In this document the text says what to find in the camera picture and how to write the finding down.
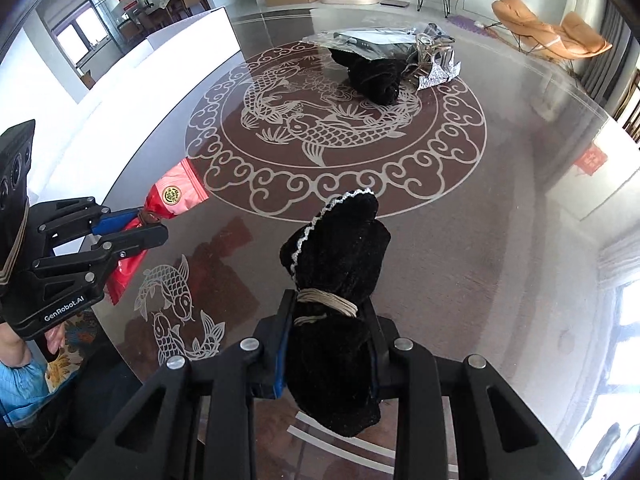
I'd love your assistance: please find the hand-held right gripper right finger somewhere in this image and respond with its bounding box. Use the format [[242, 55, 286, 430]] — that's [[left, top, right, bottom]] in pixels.
[[362, 300, 586, 480]]

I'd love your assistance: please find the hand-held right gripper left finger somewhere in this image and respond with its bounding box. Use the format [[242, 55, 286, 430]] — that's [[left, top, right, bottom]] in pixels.
[[62, 287, 301, 480]]

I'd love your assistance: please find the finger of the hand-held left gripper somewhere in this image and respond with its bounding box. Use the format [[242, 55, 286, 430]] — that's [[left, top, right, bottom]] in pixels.
[[37, 196, 146, 252], [32, 224, 168, 287]]

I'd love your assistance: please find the red foil packet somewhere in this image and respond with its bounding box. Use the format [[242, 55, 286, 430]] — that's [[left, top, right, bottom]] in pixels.
[[107, 157, 211, 306]]

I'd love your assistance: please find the lace-trimmed black velvet pouch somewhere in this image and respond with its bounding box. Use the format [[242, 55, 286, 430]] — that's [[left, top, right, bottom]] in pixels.
[[279, 187, 392, 437]]

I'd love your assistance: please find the person's left forearm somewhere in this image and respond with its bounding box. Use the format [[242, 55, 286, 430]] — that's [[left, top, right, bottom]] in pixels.
[[0, 322, 48, 423]]

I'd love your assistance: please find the patterned glass desktop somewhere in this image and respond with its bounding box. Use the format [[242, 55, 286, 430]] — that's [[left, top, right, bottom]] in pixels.
[[85, 2, 640, 480]]

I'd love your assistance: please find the person's left hand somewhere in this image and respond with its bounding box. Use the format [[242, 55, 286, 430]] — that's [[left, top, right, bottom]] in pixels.
[[44, 319, 67, 353]]

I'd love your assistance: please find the white counter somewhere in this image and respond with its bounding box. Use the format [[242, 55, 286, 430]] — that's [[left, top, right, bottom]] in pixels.
[[0, 6, 242, 241]]

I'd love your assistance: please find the plain black velvet pouch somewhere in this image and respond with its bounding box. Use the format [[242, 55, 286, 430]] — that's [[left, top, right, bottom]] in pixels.
[[330, 45, 416, 106]]

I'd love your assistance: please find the silver glitter hair clip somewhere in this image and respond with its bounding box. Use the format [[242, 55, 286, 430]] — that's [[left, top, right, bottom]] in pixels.
[[407, 22, 461, 92]]

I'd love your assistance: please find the clear plastic bag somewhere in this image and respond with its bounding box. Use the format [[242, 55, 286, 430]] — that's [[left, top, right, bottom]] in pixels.
[[305, 27, 426, 61]]

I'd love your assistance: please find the purple floor mat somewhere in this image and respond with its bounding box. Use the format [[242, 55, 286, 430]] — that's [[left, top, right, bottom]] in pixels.
[[445, 15, 501, 36]]

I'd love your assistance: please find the orange rocking chair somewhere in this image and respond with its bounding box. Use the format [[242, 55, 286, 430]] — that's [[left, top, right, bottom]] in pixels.
[[491, 0, 613, 68]]

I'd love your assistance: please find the grey curtain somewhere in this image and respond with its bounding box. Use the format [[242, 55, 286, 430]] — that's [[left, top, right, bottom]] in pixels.
[[575, 0, 638, 106]]

